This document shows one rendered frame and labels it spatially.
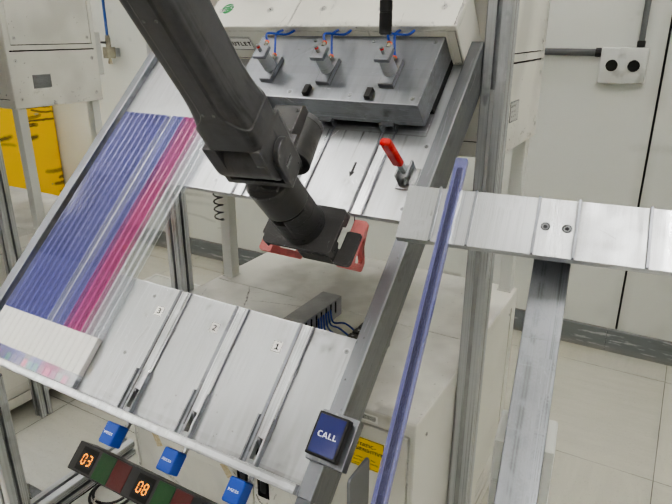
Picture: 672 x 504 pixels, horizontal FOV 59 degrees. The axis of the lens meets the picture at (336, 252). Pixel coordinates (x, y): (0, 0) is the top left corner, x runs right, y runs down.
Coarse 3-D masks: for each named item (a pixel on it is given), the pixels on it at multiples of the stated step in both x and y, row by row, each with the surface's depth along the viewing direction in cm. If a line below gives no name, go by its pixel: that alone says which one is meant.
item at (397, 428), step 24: (456, 168) 69; (456, 192) 68; (432, 264) 65; (432, 288) 63; (432, 312) 63; (408, 360) 61; (408, 384) 60; (408, 408) 59; (384, 456) 57; (384, 480) 56
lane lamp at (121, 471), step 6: (120, 462) 82; (114, 468) 82; (120, 468) 82; (126, 468) 81; (114, 474) 82; (120, 474) 81; (126, 474) 81; (108, 480) 82; (114, 480) 81; (120, 480) 81; (108, 486) 81; (114, 486) 81; (120, 486) 80
